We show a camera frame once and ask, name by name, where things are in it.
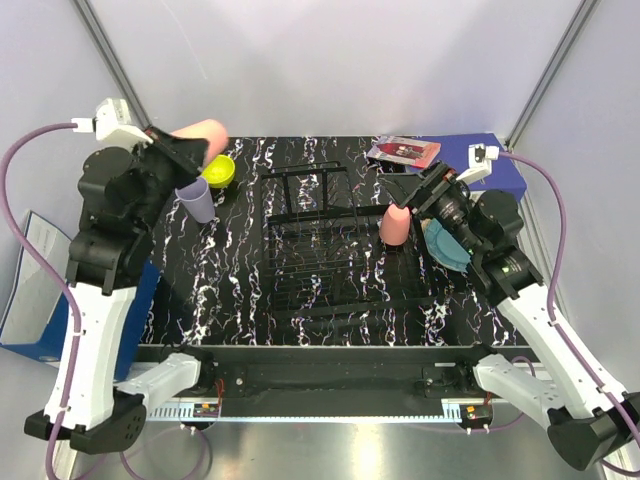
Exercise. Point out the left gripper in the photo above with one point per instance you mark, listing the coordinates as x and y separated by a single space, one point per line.
191 153

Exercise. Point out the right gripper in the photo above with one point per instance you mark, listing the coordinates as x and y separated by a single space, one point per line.
437 182

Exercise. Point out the yellow bowl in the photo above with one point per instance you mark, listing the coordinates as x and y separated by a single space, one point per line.
220 172

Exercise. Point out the lavender plastic cup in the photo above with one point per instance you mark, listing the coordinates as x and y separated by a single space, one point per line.
197 199

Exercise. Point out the teal scalloped plate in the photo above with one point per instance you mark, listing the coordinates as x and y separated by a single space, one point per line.
443 248

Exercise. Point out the pink plastic cup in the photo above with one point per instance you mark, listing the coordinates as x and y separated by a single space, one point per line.
395 225
210 130

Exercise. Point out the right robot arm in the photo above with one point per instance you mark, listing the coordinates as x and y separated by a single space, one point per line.
587 414

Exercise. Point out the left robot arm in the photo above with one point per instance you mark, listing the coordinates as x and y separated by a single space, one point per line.
124 188

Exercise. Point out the red cover book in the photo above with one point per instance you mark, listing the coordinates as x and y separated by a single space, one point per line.
405 151

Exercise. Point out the blue open binder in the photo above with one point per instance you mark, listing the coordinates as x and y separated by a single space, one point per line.
34 321

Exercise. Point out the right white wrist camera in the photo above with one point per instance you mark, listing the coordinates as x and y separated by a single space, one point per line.
480 160

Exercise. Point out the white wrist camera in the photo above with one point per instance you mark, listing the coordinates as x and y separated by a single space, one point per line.
480 160
112 125

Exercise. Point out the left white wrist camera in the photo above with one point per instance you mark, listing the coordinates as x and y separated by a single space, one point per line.
112 125

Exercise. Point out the purple-blue ring binder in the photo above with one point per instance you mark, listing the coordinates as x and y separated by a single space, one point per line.
454 152

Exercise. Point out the black wire dish rack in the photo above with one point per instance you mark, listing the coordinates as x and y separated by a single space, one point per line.
322 254

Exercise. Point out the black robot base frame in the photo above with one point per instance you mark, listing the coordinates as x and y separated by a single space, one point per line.
331 383

